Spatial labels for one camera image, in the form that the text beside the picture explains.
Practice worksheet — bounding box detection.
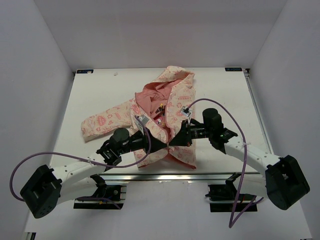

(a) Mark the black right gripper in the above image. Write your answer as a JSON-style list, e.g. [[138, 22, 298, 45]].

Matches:
[[169, 119, 213, 147]]

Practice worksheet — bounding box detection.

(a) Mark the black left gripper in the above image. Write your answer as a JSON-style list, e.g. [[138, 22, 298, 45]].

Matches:
[[118, 127, 167, 155]]

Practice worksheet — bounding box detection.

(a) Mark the pink and cream printed jacket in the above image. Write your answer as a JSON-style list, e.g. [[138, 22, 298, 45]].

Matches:
[[80, 65, 198, 171]]

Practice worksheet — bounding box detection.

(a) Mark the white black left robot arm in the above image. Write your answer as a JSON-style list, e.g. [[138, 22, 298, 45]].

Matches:
[[20, 128, 167, 219]]

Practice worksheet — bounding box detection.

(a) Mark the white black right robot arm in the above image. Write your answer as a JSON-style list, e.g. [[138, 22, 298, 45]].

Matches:
[[169, 108, 310, 210]]

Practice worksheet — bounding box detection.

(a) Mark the silver zipper slider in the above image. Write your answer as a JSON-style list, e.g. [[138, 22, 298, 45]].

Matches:
[[167, 144, 175, 151]]

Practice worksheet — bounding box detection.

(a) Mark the blue label sticker right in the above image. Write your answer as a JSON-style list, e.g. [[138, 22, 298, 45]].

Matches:
[[224, 67, 243, 72]]

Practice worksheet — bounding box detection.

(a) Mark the blue label sticker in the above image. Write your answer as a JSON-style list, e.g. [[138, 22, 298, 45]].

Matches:
[[224, 67, 243, 72], [76, 69, 94, 74]]

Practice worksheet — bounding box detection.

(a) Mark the blue label sticker left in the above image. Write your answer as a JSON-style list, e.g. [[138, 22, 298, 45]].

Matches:
[[76, 69, 94, 74]]

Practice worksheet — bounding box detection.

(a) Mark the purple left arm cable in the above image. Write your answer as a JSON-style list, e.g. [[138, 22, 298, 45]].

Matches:
[[9, 115, 151, 210]]

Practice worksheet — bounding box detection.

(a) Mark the aluminium table edge rail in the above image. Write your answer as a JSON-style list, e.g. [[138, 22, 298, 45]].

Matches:
[[99, 172, 266, 183]]

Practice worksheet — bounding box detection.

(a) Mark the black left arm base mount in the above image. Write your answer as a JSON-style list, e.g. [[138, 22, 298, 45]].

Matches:
[[73, 184, 127, 210]]

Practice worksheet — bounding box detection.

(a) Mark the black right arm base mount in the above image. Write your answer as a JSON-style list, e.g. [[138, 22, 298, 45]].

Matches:
[[205, 184, 254, 213]]

